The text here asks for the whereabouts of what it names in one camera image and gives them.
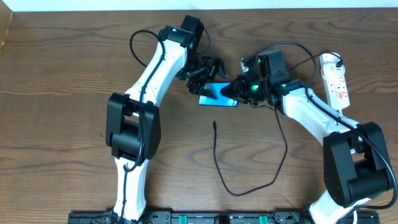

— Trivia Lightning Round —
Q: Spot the black USB charging cable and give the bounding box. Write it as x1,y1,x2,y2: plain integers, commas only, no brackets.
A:
212,52,344,197

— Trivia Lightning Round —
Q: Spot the white power strip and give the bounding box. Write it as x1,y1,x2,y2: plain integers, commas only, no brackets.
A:
319,52,351,111

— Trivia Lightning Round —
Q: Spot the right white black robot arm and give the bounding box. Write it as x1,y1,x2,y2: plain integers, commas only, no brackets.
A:
221,50,397,223

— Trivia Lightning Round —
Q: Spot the white USB charger adapter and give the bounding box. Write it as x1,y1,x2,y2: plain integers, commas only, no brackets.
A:
319,52,346,80

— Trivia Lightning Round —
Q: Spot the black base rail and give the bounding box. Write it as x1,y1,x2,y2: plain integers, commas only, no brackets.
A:
67,210,381,224

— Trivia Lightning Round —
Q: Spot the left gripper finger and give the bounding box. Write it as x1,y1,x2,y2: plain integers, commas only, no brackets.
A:
200,88,218,100
216,58,226,78

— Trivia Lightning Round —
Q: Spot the blue Galaxy smartphone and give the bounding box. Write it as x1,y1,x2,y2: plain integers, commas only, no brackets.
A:
198,83,238,107

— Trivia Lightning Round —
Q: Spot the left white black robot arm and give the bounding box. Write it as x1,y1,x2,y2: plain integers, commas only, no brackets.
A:
106,16,224,223

